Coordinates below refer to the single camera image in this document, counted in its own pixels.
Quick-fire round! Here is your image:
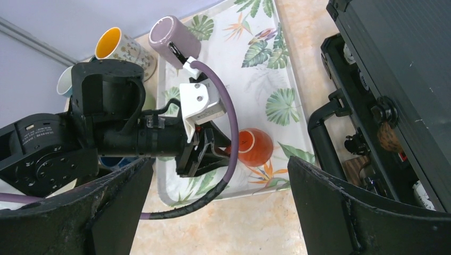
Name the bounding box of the floral white serving tray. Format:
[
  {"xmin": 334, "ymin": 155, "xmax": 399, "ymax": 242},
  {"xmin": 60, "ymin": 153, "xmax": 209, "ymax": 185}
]
[{"xmin": 156, "ymin": 0, "xmax": 316, "ymax": 207}]

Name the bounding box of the light green mug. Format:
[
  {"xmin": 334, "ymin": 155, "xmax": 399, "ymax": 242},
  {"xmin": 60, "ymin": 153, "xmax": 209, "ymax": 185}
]
[{"xmin": 141, "ymin": 91, "xmax": 156, "ymax": 111}]

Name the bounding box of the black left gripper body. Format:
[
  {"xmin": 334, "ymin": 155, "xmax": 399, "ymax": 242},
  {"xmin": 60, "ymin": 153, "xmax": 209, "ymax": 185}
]
[{"xmin": 95, "ymin": 98, "xmax": 187, "ymax": 157}]

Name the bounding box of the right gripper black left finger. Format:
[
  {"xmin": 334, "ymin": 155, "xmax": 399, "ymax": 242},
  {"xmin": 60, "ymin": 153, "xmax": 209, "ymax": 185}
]
[{"xmin": 1, "ymin": 159, "xmax": 153, "ymax": 254}]

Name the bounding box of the small orange cup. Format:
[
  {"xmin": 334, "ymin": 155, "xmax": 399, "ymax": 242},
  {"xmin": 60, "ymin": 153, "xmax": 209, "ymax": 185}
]
[{"xmin": 238, "ymin": 128, "xmax": 273, "ymax": 167}]

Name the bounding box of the lilac mug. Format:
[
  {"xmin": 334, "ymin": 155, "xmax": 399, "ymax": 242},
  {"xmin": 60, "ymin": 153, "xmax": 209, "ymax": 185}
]
[{"xmin": 148, "ymin": 15, "xmax": 202, "ymax": 69}]

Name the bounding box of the light blue dotted mug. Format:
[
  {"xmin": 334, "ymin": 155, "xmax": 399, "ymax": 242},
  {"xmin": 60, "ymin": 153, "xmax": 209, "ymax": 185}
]
[{"xmin": 56, "ymin": 66, "xmax": 73, "ymax": 98}]

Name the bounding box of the navy blue mug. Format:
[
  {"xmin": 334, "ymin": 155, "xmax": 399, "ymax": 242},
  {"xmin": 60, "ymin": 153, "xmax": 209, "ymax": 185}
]
[{"xmin": 99, "ymin": 157, "xmax": 137, "ymax": 171}]

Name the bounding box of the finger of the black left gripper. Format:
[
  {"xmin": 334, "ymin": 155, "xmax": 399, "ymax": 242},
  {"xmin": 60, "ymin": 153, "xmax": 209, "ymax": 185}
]
[{"xmin": 175, "ymin": 121, "xmax": 231, "ymax": 177}]

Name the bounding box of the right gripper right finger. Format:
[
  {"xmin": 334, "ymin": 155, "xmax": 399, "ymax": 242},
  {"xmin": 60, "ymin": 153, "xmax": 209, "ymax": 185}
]
[{"xmin": 288, "ymin": 156, "xmax": 450, "ymax": 254}]

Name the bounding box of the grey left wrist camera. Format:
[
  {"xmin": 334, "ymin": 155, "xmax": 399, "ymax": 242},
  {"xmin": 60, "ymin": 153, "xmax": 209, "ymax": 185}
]
[{"xmin": 179, "ymin": 56, "xmax": 227, "ymax": 143}]

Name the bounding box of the black poker chip case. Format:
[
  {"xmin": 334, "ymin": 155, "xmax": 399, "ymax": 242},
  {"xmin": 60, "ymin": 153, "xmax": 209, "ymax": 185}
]
[{"xmin": 308, "ymin": 1, "xmax": 450, "ymax": 213}]

